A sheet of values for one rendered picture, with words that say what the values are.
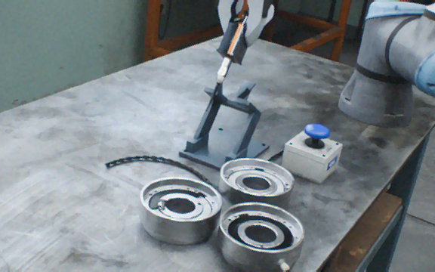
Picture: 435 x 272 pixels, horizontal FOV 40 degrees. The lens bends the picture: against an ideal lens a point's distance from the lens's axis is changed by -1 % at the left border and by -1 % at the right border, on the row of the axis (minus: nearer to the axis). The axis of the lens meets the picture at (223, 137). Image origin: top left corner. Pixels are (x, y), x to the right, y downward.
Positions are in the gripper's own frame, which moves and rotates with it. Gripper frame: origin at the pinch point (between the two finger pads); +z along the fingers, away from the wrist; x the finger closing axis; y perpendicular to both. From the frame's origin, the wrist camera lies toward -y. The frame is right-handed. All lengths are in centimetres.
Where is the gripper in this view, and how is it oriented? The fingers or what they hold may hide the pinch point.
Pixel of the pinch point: (237, 36)
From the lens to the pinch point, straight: 92.2
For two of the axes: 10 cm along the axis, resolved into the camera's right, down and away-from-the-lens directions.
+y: 5.0, -3.2, 8.1
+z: -1.3, 8.9, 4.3
